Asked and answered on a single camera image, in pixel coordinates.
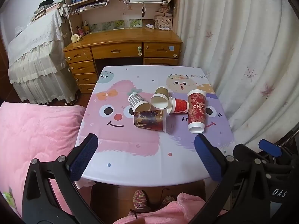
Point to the pen holder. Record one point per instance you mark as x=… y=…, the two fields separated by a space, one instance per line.
x=80 y=31

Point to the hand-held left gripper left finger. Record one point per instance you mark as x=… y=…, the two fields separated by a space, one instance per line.
x=84 y=157

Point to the dark picture print paper cup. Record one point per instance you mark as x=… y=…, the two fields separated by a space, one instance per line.
x=147 y=119

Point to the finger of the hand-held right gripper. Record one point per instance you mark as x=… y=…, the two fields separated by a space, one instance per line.
x=271 y=148
x=243 y=150

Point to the tall red patterned paper cup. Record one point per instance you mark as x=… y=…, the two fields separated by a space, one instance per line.
x=197 y=109

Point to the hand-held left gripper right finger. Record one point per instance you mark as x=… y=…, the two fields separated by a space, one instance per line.
x=208 y=159

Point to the cream mug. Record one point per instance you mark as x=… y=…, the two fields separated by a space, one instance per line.
x=74 y=38

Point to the patterned knit slipper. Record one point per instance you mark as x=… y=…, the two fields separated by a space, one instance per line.
x=140 y=199
x=168 y=200

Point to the metal chair frame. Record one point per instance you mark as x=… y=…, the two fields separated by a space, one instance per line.
x=288 y=135

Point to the olive brown paper cup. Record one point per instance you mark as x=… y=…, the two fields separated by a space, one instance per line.
x=161 y=90

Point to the white leaf print curtain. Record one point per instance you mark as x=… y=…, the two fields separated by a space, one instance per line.
x=233 y=39

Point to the white tube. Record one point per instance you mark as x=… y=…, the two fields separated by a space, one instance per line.
x=150 y=26

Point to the black hat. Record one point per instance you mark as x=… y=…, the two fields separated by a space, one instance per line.
x=46 y=2

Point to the blue sticker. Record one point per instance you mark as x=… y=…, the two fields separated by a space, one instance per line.
x=171 y=48

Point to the green photo card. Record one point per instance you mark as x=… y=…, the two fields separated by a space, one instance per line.
x=120 y=24
x=135 y=22
x=95 y=27
x=108 y=25

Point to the wooden desk with drawers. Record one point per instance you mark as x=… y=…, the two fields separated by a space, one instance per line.
x=121 y=37

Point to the green printed packet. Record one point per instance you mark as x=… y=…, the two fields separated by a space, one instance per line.
x=8 y=197

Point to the pink fleece blanket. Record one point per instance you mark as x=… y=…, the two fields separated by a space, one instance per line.
x=35 y=133

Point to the pink fleece clothing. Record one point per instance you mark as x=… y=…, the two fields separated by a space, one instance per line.
x=175 y=211

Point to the beige plush toy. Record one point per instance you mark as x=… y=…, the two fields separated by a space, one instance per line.
x=164 y=9

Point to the white lace covered furniture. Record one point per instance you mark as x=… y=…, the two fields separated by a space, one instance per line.
x=35 y=51

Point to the small red paper cup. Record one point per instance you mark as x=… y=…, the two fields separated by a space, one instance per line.
x=181 y=105

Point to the stack of books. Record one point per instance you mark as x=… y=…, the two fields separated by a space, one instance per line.
x=45 y=10

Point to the printed beige box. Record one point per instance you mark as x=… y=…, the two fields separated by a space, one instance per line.
x=163 y=22

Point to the cartoon patterned table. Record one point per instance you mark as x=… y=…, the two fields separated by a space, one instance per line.
x=140 y=149

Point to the checkered paper cup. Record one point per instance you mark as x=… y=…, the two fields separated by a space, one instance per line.
x=136 y=100

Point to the wooden desk hutch shelf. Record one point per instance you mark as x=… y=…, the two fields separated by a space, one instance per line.
x=116 y=9

